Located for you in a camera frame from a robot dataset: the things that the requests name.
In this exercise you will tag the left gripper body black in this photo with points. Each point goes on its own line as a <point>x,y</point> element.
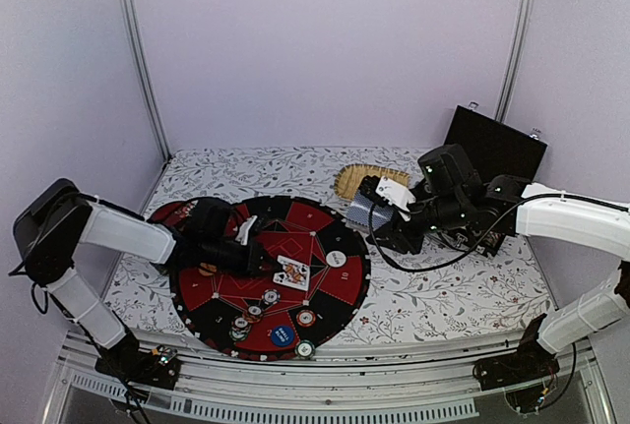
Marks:
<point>237,264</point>

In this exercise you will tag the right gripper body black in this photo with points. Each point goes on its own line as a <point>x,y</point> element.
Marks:
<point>448,212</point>

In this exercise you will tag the orange big blind button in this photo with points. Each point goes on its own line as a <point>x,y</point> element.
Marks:
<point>207,270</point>

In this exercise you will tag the face-up queen card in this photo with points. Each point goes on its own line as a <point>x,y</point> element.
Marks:
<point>293,274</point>

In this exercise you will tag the round red black poker mat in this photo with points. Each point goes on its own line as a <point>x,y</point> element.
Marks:
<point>296,228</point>

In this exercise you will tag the red white poker chip stack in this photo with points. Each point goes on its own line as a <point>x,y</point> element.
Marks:
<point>306,318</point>

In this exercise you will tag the blue white poker chip stack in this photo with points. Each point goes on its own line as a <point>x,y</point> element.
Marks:
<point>240,329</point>

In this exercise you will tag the white dealer button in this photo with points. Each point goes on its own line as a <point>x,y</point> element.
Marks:
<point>336,259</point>

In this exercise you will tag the blue small blind button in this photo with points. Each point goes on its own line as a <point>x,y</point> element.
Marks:
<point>282,336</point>

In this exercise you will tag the green poker chip stack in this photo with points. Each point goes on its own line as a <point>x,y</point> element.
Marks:
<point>305,349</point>

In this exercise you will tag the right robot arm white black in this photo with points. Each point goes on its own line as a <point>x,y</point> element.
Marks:
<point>556,214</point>

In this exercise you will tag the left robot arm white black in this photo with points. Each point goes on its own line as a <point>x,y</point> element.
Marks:
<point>47,234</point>

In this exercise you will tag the red floral round dish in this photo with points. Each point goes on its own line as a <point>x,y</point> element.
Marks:
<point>172,213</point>

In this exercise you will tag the black poker set case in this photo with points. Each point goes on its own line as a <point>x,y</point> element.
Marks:
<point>506,160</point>

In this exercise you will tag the woven bamboo tray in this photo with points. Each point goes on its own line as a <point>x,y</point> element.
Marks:
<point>349,178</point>

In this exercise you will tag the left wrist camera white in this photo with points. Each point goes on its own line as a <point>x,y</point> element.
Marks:
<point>245,230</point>

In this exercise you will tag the aluminium front rail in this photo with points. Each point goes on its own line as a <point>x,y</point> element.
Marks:
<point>421,382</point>

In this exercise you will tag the aluminium frame post right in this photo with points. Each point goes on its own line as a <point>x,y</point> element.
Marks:
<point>517,47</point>

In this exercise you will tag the aluminium frame post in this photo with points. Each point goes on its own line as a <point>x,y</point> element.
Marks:
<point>132,26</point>
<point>517,47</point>

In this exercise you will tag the aluminium frame post left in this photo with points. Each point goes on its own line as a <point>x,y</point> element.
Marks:
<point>132,26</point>

